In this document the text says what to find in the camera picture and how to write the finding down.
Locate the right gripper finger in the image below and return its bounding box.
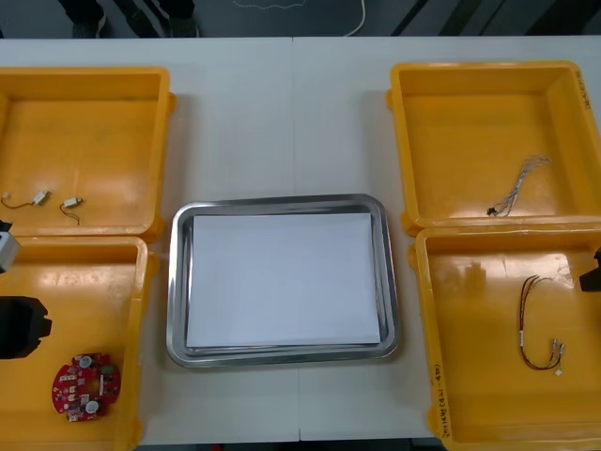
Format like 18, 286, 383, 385
578, 248, 601, 294

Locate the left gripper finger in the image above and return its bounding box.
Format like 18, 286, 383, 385
0, 295, 54, 362

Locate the round red circuit board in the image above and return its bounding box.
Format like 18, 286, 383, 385
52, 351, 123, 422

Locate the red black green-yellow harness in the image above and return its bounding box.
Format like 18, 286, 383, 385
516, 275, 567, 377

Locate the grey-white wire harness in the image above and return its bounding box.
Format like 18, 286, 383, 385
485, 154, 554, 218

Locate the yellow-orange plastic bin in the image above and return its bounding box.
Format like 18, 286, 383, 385
0, 236, 161, 451
0, 65, 177, 243
407, 227, 601, 451
385, 59, 601, 238

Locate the steel tray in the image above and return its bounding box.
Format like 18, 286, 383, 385
164, 193, 401, 370

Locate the white paper sheet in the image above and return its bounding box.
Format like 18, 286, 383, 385
185, 211, 382, 350

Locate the person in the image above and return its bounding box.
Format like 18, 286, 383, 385
55, 0, 203, 39

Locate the black floor mat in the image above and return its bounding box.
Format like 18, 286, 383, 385
194, 0, 368, 38

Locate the white cord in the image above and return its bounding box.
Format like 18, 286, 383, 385
232, 0, 306, 10

